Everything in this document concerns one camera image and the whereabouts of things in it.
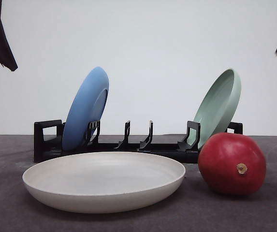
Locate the black plastic dish rack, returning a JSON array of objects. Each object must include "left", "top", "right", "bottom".
[{"left": 33, "top": 119, "right": 243, "bottom": 163}]

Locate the white plate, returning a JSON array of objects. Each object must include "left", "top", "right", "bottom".
[{"left": 22, "top": 152, "right": 186, "bottom": 214}]

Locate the light green plate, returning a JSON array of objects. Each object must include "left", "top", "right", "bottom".
[{"left": 188, "top": 69, "right": 241, "bottom": 150}]

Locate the blue plate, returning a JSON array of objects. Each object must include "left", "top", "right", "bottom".
[{"left": 62, "top": 67, "right": 109, "bottom": 151}]

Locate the red pomegranate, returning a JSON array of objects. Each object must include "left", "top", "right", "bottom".
[{"left": 198, "top": 132, "right": 266, "bottom": 195}]

